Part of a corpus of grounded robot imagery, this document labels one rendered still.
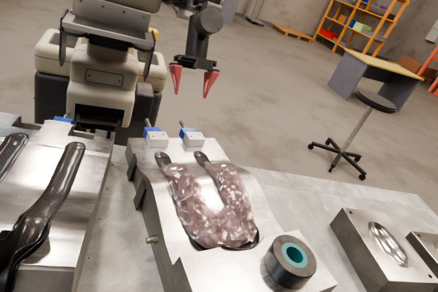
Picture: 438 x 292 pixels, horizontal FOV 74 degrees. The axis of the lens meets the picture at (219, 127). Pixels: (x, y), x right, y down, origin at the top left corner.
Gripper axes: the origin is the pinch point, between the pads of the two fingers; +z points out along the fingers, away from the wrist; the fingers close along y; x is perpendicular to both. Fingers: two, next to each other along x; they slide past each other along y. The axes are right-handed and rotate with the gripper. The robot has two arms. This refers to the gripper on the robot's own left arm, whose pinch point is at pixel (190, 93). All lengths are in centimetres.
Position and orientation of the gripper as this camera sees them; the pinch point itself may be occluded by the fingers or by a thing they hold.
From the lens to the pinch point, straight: 78.0
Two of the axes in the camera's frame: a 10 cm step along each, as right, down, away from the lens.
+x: -3.7, -1.5, 9.2
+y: 9.2, 0.9, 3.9
